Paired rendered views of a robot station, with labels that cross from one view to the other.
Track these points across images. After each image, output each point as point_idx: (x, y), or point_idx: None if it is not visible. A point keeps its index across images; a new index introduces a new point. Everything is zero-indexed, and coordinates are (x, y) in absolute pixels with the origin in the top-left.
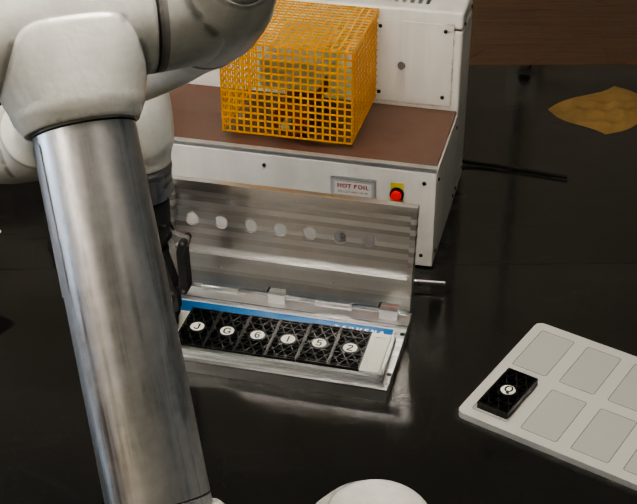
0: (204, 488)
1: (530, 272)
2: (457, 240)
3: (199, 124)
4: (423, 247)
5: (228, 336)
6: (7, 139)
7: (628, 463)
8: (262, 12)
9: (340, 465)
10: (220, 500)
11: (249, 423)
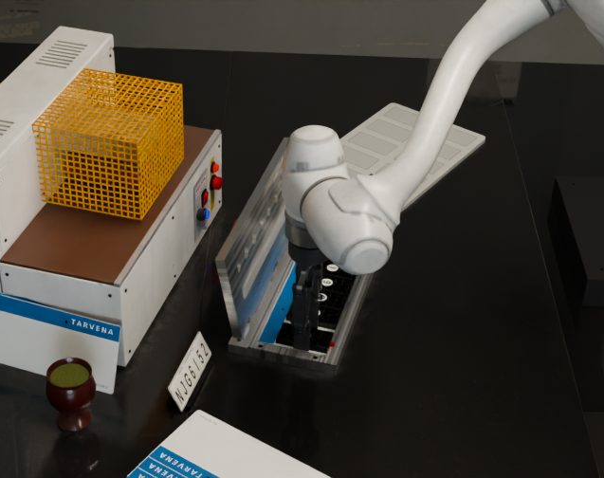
0: None
1: (229, 166)
2: None
3: (109, 240)
4: (219, 194)
5: (328, 296)
6: (394, 213)
7: (444, 157)
8: None
9: (453, 263)
10: (495, 314)
11: (412, 301)
